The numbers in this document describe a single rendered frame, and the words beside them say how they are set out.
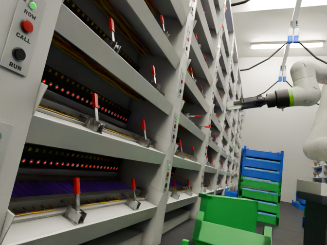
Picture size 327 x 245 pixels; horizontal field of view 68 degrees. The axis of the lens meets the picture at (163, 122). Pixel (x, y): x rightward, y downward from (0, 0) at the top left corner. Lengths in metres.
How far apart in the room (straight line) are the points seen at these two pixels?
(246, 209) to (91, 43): 1.04
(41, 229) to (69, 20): 0.37
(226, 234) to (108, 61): 0.54
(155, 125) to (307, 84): 0.74
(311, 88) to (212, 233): 0.84
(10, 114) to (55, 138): 0.10
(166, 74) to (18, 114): 0.71
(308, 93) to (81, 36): 1.05
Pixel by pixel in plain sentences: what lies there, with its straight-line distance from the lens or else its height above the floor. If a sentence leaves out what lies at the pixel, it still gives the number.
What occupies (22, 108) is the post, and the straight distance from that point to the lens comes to 0.41.
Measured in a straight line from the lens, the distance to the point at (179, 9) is 1.04.
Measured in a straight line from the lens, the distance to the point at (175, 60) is 0.99.
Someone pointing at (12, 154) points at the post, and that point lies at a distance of 0.41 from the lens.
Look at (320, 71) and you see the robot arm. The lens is 1.42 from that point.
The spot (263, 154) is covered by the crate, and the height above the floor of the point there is 0.51.
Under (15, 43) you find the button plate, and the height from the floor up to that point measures 0.43.
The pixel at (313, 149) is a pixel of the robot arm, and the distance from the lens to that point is 1.58.
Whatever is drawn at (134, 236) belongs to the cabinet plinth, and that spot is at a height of 0.05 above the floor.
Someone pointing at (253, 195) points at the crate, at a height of 0.18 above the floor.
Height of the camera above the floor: 0.30
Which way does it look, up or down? 10 degrees up
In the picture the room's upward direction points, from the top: 9 degrees clockwise
